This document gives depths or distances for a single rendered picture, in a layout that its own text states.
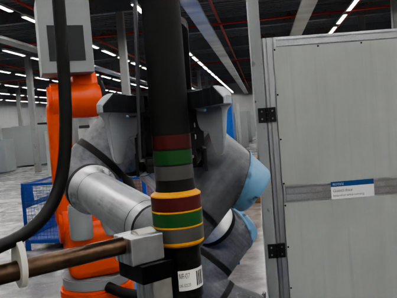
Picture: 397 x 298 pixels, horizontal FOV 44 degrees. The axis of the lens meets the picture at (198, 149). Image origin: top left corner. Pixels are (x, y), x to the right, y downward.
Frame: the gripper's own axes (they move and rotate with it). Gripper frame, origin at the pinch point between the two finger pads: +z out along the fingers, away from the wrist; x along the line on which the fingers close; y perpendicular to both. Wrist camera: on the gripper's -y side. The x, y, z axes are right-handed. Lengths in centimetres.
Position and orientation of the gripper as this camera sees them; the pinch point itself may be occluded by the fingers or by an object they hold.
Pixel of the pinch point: (162, 95)
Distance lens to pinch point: 38.8
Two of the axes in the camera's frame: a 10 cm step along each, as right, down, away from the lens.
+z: 0.3, 0.5, -10.0
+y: 0.8, 10.0, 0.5
